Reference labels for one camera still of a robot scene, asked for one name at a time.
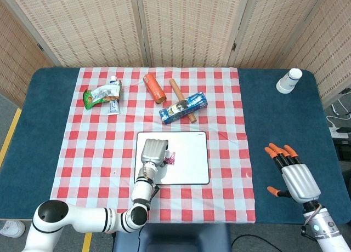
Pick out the red patterned candy packet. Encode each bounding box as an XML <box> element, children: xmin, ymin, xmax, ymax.
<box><xmin>163</xmin><ymin>151</ymin><xmax>176</xmax><ymax>167</ymax></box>

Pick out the right silver orange-tipped robot hand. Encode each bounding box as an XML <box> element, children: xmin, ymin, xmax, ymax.
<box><xmin>264</xmin><ymin>142</ymin><xmax>322</xmax><ymax>204</ymax></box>

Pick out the white blue toothpaste tube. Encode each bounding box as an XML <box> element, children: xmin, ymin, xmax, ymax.
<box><xmin>106</xmin><ymin>76</ymin><xmax>122</xmax><ymax>116</ymax></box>

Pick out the white shoe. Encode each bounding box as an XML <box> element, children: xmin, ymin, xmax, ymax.
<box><xmin>0</xmin><ymin>220</ymin><xmax>26</xmax><ymax>238</ymax></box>

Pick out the white floor cable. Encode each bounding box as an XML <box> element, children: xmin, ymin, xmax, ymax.
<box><xmin>326</xmin><ymin>113</ymin><xmax>351</xmax><ymax>129</ymax></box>

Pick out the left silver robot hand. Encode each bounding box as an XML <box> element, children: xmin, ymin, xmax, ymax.
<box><xmin>140</xmin><ymin>139</ymin><xmax>169</xmax><ymax>168</ymax></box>

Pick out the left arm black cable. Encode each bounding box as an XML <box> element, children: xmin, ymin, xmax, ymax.
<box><xmin>149</xmin><ymin>184</ymin><xmax>161</xmax><ymax>206</ymax></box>

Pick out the woven folding screen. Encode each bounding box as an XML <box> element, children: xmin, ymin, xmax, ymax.
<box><xmin>0</xmin><ymin>0</ymin><xmax>351</xmax><ymax>107</ymax></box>

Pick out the wooden rolling pin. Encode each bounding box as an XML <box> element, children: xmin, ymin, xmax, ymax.
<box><xmin>168</xmin><ymin>78</ymin><xmax>197</xmax><ymax>124</ymax></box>

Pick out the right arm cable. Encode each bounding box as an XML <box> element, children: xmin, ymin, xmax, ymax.
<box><xmin>301</xmin><ymin>203</ymin><xmax>322</xmax><ymax>235</ymax></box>

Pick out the white board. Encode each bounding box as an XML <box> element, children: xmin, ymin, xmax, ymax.
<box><xmin>133</xmin><ymin>131</ymin><xmax>211</xmax><ymax>186</ymax></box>

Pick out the black floor cable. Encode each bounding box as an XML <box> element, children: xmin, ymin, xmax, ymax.
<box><xmin>231</xmin><ymin>234</ymin><xmax>283</xmax><ymax>252</ymax></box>

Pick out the long blue box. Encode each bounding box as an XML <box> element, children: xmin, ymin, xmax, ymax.
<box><xmin>158</xmin><ymin>91</ymin><xmax>208</xmax><ymax>125</ymax></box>

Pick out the green snack bag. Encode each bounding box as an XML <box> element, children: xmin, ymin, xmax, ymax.
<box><xmin>83</xmin><ymin>81</ymin><xmax>122</xmax><ymax>111</ymax></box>

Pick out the orange cylindrical can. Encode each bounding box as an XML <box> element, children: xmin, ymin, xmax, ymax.
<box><xmin>143</xmin><ymin>73</ymin><xmax>167</xmax><ymax>104</ymax></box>

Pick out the stack of white paper cups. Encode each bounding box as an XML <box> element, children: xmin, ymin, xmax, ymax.
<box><xmin>275</xmin><ymin>67</ymin><xmax>303</xmax><ymax>94</ymax></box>

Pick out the white power strip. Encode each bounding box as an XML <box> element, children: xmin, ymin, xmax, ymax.
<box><xmin>329</xmin><ymin>125</ymin><xmax>349</xmax><ymax>139</ymax></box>

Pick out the red white checkered tablecloth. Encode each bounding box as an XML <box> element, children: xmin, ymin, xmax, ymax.
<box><xmin>50</xmin><ymin>67</ymin><xmax>257</xmax><ymax>224</ymax></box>

